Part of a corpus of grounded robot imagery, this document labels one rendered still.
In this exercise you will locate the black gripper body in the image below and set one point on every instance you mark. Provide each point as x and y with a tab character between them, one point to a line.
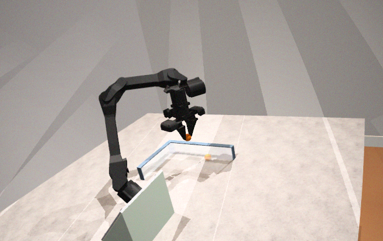
182	112

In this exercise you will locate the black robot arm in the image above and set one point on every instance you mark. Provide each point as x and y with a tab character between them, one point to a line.
108	99

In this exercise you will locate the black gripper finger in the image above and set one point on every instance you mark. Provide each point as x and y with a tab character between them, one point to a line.
190	125
182	131

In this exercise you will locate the clear l-shaped low wall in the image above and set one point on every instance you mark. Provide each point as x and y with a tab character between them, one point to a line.
184	149

